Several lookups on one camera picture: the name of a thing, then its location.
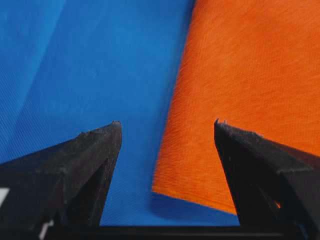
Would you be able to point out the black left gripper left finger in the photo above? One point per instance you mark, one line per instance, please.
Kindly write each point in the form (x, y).
(65, 185)

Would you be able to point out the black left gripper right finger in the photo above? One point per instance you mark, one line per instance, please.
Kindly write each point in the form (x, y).
(275, 188)

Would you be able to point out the orange towel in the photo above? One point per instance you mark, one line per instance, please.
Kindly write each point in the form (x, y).
(254, 64)

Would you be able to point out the blue table cloth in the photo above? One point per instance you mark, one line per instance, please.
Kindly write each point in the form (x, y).
(71, 66)

